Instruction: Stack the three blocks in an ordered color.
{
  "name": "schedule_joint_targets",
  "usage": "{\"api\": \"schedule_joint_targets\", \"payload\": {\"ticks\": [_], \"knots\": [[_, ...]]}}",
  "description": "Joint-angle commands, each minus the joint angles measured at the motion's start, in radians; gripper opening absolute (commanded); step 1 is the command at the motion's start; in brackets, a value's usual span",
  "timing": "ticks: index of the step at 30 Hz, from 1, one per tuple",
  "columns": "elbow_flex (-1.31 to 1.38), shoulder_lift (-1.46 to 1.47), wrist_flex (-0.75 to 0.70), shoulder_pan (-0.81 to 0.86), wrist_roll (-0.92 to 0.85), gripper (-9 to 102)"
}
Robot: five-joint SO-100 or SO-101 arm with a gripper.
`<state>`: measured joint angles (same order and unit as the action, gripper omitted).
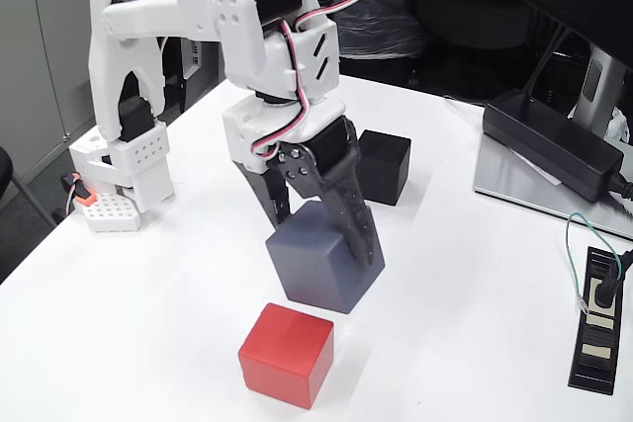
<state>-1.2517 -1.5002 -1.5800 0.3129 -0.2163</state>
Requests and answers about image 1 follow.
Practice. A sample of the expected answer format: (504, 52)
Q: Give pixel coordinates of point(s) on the black cube block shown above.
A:
(388, 170)

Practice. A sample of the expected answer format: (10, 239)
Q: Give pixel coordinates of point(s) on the grey cube block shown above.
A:
(311, 264)

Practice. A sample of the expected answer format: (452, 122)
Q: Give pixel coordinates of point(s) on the black desktop computer case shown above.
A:
(195, 61)

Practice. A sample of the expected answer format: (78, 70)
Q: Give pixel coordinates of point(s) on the silver monitor stand base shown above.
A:
(504, 180)

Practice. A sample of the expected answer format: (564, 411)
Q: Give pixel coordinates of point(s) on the red cube block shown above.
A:
(284, 358)

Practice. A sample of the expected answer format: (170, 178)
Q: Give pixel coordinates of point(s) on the white perforated clamp base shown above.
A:
(111, 212)

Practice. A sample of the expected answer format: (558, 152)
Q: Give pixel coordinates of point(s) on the plastic-wrapped black bin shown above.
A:
(390, 26)

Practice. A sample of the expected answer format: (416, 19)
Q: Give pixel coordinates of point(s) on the orange connector clip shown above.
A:
(85, 198)

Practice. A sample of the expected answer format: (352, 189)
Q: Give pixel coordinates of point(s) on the black power adapter brick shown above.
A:
(544, 140)

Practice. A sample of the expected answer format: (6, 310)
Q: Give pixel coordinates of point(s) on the black chair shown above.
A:
(4, 170)

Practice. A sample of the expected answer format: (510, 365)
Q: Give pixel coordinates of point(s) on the black power plug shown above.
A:
(604, 293)

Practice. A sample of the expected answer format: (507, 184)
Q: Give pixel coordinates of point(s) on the silver monitor stand neck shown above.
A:
(593, 86)

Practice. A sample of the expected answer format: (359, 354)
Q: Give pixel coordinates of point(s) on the crumpled white plastic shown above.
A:
(620, 125)

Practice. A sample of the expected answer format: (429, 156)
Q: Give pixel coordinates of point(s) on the black table power strip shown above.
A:
(596, 372)

